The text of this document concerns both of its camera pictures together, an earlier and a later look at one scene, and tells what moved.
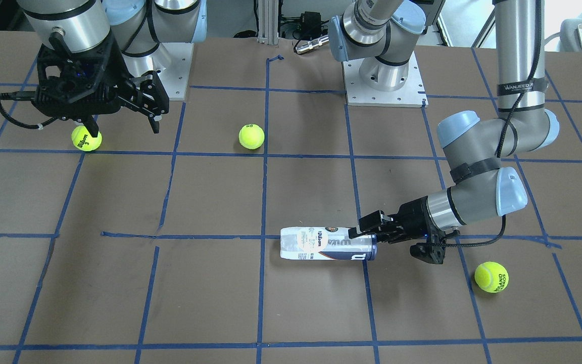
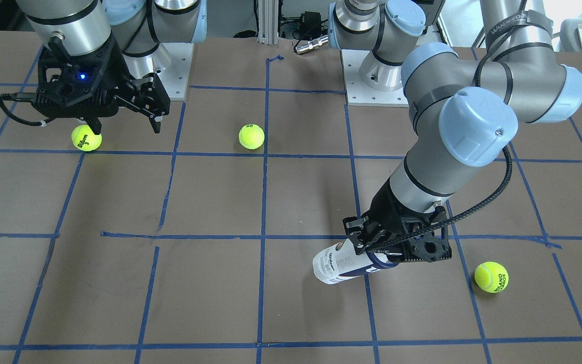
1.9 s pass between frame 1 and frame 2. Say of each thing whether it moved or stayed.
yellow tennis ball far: stayed
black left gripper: stayed
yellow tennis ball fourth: stayed
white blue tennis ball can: moved
